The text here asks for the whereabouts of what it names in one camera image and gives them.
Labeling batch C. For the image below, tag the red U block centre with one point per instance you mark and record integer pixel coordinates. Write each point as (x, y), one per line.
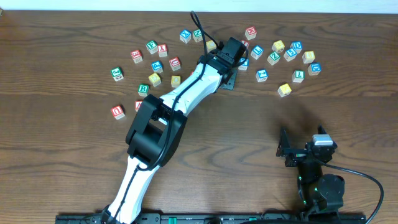
(175, 64)

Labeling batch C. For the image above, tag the red H letter block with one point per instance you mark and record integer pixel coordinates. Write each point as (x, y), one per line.
(250, 33)

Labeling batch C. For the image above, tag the yellow C letter block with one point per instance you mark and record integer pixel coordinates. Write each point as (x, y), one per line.
(210, 45)

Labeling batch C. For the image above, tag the red u block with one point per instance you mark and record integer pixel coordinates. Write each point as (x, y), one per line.
(117, 112)
(175, 64)

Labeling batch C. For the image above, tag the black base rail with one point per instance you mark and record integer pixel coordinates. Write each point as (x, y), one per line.
(272, 217)

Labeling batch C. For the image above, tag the blue P letter block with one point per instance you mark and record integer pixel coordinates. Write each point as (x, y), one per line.
(157, 66)

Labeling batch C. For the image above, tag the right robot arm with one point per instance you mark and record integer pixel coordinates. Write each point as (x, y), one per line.
(321, 193)

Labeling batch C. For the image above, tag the blue Z letter block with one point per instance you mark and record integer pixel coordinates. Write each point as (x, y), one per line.
(262, 75)

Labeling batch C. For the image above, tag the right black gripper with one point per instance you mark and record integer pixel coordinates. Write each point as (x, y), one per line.
(298, 156)

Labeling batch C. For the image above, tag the green Z letter block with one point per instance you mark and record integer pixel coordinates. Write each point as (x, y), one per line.
(273, 58)

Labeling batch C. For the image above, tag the blue D block right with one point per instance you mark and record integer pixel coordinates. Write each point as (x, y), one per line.
(314, 69)

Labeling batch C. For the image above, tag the blue S letter block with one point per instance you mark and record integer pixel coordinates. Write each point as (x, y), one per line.
(290, 54)

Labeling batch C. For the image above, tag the green J letter block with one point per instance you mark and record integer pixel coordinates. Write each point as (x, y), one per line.
(117, 74)

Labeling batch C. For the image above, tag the yellow O letter block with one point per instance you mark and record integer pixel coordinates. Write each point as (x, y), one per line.
(175, 81)

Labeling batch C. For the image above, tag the blue L letter block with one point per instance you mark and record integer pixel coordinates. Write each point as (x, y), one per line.
(256, 52)

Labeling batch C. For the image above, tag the red G letter block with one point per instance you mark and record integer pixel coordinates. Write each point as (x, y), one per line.
(136, 56)

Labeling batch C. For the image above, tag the red Y letter block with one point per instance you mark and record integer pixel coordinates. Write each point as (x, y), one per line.
(162, 50)

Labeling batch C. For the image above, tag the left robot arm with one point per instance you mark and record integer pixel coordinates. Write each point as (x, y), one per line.
(158, 126)

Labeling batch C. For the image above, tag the green B letter block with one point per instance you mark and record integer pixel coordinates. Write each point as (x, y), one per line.
(143, 90)

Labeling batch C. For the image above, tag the blue D block upper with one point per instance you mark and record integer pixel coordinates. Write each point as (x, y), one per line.
(296, 46)

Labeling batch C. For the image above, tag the red I block upper right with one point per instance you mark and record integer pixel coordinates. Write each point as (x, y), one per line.
(245, 43)

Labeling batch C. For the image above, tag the green L letter block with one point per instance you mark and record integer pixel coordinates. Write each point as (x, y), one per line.
(298, 76)

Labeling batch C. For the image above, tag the yellow 8 letter block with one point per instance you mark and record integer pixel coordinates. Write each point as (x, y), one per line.
(308, 57)

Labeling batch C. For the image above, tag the green F letter block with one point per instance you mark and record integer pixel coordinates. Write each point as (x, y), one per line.
(152, 47)

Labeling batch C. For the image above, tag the red A letter block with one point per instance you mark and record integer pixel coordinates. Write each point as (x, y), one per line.
(138, 105)

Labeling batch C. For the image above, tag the green N letter block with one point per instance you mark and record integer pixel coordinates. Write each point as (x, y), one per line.
(197, 36)

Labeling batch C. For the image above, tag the blue d block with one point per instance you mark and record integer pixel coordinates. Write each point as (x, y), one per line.
(314, 69)
(296, 46)

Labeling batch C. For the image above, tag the yellow block upper right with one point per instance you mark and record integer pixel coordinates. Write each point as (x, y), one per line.
(278, 46)

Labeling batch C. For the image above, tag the red U block left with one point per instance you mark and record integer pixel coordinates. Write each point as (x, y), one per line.
(117, 112)

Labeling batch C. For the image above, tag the yellow block left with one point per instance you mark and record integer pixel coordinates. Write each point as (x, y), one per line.
(155, 79)

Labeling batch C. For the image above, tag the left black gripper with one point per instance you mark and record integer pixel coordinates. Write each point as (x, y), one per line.
(229, 81)

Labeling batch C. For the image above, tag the blue X letter block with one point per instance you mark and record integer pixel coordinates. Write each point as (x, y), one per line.
(185, 36)

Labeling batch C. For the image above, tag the blue T letter block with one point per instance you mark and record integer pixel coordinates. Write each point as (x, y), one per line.
(243, 64)

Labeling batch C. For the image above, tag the yellow block lower right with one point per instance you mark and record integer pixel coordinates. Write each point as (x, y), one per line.
(284, 90)

